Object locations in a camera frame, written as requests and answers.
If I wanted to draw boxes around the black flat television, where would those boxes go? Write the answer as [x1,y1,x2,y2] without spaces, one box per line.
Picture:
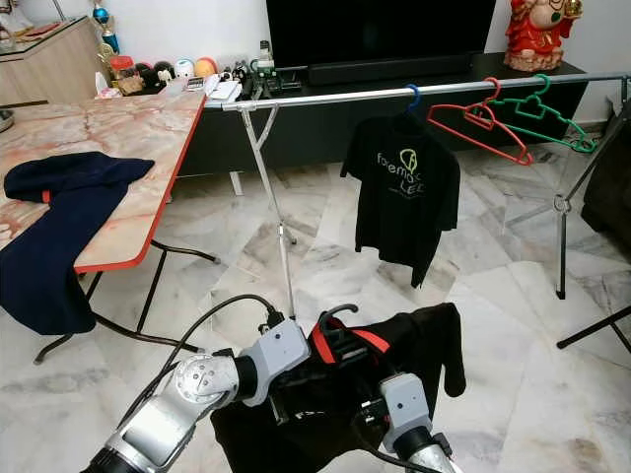
[266,0,497,70]

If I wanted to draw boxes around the black soundbar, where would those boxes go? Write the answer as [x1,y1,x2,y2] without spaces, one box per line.
[306,52,474,87]

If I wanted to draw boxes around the gold trophy blue ball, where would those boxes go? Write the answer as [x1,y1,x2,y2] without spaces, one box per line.
[91,0,121,55]

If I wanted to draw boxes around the black shirt red collar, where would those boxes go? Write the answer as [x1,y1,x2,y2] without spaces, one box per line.
[212,302,466,473]

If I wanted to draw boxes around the black clothes hanger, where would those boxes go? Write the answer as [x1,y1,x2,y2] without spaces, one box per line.
[315,304,359,341]

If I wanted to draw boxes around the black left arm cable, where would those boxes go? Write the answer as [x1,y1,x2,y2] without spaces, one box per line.
[128,294,282,454]

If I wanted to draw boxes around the red laughing Buddha statue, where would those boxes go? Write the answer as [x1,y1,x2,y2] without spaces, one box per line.
[503,0,585,72]

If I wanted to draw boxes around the marble-pattern folding table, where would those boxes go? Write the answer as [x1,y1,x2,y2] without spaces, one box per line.
[0,91,220,366]

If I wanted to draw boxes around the light wooden sideboard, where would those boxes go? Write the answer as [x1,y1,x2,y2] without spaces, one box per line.
[0,15,109,107]

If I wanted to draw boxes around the black remote control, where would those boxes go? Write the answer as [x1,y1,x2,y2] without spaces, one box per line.
[246,67,307,100]

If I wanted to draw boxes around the jar with red lid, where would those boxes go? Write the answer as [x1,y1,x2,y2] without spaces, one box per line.
[108,54,141,95]

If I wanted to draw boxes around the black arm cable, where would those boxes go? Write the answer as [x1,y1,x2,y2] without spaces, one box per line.
[128,294,282,454]
[350,414,417,473]

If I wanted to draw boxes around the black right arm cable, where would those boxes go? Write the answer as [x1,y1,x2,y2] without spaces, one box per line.
[350,414,417,473]

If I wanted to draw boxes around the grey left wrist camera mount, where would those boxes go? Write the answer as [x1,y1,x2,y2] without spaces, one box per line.
[235,317,312,407]

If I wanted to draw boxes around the black television console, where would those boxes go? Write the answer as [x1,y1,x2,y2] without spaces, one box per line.
[177,54,593,178]

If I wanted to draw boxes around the red clothes hanger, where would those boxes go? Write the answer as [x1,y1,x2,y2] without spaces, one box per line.
[426,77,535,167]

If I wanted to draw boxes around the stack of white papers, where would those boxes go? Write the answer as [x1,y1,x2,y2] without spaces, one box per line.
[205,77,245,104]

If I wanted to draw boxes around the black plush toy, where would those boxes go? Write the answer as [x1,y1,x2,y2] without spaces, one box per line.
[138,61,176,92]

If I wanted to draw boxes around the navy blue garment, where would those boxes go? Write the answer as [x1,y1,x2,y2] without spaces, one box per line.
[0,151,157,336]

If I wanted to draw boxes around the silver metal clothes rack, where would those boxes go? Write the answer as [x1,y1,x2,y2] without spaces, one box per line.
[205,71,631,351]

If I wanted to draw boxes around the green clothes hanger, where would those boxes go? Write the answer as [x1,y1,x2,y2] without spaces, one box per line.
[488,73,599,154]

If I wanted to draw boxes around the black t-shirt green logo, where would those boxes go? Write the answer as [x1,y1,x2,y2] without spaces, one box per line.
[340,113,462,289]

